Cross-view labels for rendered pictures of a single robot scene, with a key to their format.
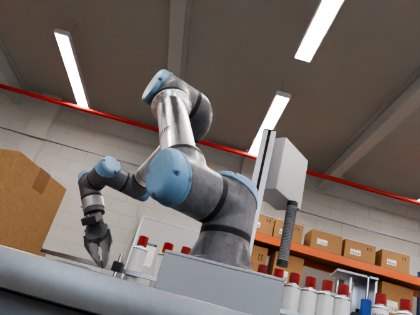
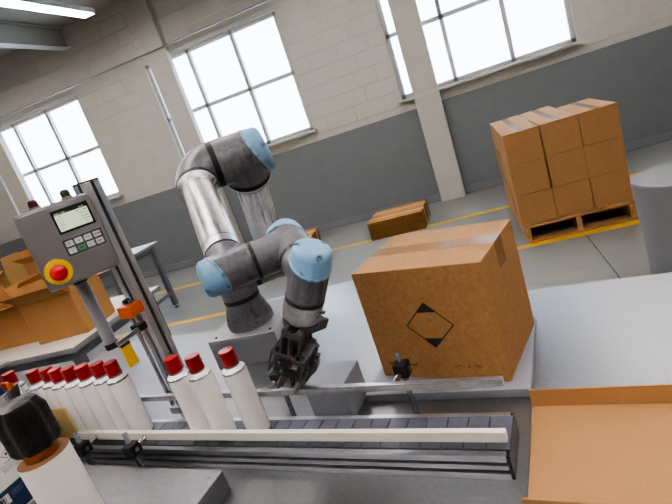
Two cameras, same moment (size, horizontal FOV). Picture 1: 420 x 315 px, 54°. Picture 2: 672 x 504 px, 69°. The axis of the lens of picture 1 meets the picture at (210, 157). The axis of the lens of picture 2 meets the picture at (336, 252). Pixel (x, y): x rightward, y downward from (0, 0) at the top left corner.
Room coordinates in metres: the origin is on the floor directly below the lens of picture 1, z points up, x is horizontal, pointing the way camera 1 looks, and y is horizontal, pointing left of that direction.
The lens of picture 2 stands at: (2.22, 0.72, 1.46)
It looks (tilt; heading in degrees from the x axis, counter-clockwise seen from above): 15 degrees down; 199
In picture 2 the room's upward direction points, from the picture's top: 19 degrees counter-clockwise
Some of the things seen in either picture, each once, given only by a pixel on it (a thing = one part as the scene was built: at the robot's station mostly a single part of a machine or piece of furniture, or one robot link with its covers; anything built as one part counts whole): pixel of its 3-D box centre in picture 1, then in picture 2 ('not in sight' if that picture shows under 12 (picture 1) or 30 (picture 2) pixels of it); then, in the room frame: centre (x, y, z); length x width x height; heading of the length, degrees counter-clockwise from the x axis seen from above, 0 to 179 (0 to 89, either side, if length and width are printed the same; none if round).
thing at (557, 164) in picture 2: not in sight; (554, 164); (-2.40, 1.30, 0.45); 1.20 x 0.83 x 0.89; 2
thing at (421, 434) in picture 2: not in sight; (242, 434); (1.46, 0.13, 0.91); 1.07 x 0.01 x 0.02; 81
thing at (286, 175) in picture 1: (280, 174); (69, 240); (1.27, -0.25, 1.38); 0.17 x 0.10 x 0.19; 136
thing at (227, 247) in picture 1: (221, 255); (246, 307); (0.92, -0.08, 0.98); 0.15 x 0.15 x 0.10
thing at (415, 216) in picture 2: not in sight; (399, 219); (-3.24, -0.31, 0.10); 0.64 x 0.52 x 0.20; 87
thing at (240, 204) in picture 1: (229, 205); (234, 274); (0.92, -0.07, 1.10); 0.13 x 0.12 x 0.14; 121
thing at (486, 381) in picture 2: (132, 273); (252, 393); (1.38, 0.14, 0.96); 1.07 x 0.01 x 0.01; 81
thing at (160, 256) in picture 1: (160, 273); (209, 395); (1.41, 0.06, 0.98); 0.05 x 0.05 x 0.20
